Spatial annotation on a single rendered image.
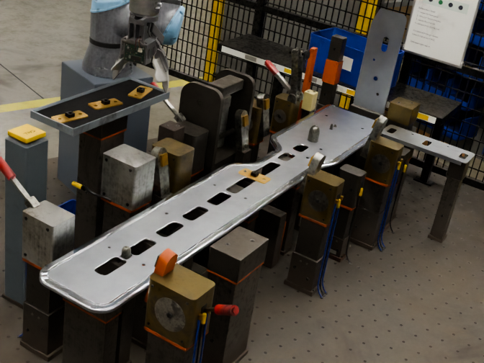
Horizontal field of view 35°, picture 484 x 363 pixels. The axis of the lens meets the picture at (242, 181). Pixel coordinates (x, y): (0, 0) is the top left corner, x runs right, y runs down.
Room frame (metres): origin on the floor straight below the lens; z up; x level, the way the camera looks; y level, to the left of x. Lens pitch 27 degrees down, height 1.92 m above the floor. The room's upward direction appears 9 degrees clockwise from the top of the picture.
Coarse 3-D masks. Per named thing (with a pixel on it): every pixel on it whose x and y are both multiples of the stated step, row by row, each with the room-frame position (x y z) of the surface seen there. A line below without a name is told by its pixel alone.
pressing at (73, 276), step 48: (288, 144) 2.07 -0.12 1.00; (336, 144) 2.13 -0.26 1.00; (192, 192) 1.69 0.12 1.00; (240, 192) 1.73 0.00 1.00; (96, 240) 1.40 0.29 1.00; (144, 240) 1.44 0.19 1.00; (192, 240) 1.47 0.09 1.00; (48, 288) 1.23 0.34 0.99; (96, 288) 1.24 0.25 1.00; (144, 288) 1.27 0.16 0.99
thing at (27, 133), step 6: (24, 126) 1.58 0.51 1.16; (30, 126) 1.58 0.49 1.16; (12, 132) 1.54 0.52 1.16; (18, 132) 1.54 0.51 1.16; (24, 132) 1.55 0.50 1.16; (30, 132) 1.55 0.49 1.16; (36, 132) 1.56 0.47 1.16; (42, 132) 1.56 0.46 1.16; (18, 138) 1.53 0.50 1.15; (24, 138) 1.52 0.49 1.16; (30, 138) 1.53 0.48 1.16; (36, 138) 1.54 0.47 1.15
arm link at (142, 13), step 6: (132, 0) 1.85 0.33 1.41; (138, 0) 1.83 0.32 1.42; (144, 0) 1.83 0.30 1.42; (150, 0) 1.84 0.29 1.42; (156, 0) 1.85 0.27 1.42; (132, 6) 1.84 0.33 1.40; (138, 6) 1.83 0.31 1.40; (144, 6) 1.83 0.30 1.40; (150, 6) 1.84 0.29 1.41; (156, 6) 1.86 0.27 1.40; (132, 12) 1.85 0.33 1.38; (138, 12) 1.83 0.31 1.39; (144, 12) 1.83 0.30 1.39; (150, 12) 1.84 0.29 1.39; (156, 12) 1.85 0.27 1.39
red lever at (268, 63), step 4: (268, 60) 2.36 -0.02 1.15; (264, 64) 2.36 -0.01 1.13; (268, 64) 2.35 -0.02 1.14; (272, 64) 2.36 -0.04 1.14; (268, 68) 2.35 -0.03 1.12; (272, 68) 2.34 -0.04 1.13; (276, 68) 2.35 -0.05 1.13; (272, 72) 2.34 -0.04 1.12; (276, 72) 2.34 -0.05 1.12; (276, 76) 2.34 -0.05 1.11; (280, 76) 2.33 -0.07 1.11; (280, 80) 2.33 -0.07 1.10; (284, 80) 2.33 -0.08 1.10; (284, 84) 2.32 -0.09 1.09; (288, 84) 2.33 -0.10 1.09; (284, 88) 2.32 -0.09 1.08; (288, 88) 2.31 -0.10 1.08; (288, 92) 2.31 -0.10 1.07
